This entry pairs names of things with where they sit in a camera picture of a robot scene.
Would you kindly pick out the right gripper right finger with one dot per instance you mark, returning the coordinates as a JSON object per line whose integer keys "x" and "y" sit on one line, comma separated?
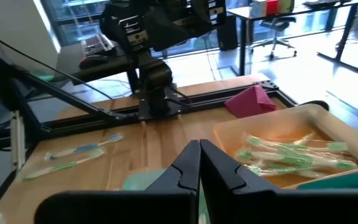
{"x": 244, "y": 205}

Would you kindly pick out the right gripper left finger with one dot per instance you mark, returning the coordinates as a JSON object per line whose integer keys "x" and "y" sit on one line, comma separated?
{"x": 166, "y": 205}

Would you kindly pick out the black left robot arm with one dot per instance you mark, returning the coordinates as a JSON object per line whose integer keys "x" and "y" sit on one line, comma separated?
{"x": 154, "y": 77}

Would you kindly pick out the green translucent plastic bin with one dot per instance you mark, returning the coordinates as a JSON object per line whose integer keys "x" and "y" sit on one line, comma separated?
{"x": 141, "y": 180}

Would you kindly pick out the orange plastic bin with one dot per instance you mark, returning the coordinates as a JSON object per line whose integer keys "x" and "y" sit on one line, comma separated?
{"x": 275, "y": 124}

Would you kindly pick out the magenta plastic bin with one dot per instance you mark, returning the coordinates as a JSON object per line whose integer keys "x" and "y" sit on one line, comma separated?
{"x": 250, "y": 102}

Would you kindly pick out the teal plastic bin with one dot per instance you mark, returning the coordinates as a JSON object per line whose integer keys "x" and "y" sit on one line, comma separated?
{"x": 346, "y": 180}

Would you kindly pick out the black-legged background desk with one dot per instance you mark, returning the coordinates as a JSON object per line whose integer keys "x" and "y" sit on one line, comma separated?
{"x": 244, "y": 46}

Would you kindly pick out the black computer mouse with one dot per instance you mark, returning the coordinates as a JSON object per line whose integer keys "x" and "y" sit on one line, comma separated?
{"x": 93, "y": 61}

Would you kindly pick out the black side desk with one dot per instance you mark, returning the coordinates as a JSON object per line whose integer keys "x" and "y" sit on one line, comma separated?
{"x": 73, "y": 62}

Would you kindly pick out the black computer tower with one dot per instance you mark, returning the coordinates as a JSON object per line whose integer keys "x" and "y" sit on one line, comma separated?
{"x": 227, "y": 32}

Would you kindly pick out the silver keyboard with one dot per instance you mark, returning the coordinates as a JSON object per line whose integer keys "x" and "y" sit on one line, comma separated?
{"x": 96, "y": 45}

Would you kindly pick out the grey office chair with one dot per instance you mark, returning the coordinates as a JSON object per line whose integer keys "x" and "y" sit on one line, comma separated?
{"x": 275, "y": 25}

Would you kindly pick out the white container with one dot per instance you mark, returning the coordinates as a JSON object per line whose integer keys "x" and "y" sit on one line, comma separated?
{"x": 258, "y": 7}

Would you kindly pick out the red container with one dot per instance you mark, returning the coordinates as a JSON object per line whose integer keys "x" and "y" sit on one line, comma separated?
{"x": 272, "y": 7}

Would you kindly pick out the yellow container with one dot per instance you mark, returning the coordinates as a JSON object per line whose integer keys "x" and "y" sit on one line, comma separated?
{"x": 286, "y": 5}

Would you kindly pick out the silver edge bracket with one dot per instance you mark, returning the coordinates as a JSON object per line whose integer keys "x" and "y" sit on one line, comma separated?
{"x": 18, "y": 140}

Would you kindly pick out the dark window frame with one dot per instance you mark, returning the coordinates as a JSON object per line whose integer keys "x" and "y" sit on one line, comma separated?
{"x": 73, "y": 19}

